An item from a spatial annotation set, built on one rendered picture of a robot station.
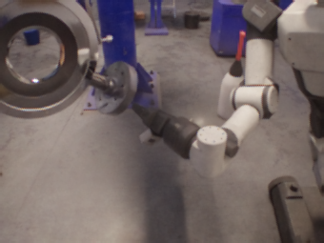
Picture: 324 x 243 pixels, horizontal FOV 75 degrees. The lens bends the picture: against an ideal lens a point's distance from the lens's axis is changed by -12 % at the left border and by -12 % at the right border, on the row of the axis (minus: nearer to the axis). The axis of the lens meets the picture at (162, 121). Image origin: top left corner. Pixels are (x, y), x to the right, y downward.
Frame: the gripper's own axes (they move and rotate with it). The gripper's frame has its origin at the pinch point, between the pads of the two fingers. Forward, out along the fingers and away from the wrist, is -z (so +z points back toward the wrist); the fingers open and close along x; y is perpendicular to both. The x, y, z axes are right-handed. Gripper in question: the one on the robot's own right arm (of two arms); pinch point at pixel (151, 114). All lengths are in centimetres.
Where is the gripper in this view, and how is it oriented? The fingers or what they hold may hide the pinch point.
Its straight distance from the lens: 70.2
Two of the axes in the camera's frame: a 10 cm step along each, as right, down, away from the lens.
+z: 6.1, 4.3, -6.6
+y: 4.8, -8.7, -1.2
